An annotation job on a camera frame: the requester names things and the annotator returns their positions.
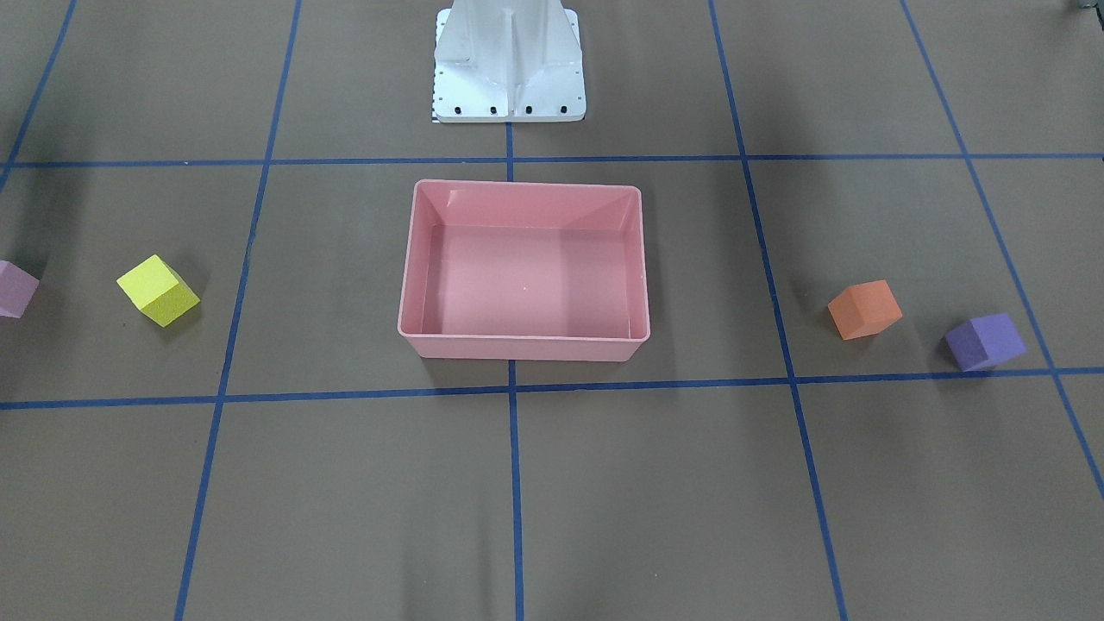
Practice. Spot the yellow foam block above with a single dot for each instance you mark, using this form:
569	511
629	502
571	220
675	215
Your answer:
157	291

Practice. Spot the pink plastic bin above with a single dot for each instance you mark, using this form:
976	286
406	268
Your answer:
529	271

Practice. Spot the pink foam block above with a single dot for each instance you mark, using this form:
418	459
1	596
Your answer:
17	289

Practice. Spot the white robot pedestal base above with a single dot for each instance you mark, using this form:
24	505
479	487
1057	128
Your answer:
508	61

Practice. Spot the orange foam block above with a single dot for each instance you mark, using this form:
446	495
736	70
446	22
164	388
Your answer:
864	309

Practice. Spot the purple foam block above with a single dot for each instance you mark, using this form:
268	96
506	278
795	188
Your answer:
985	342

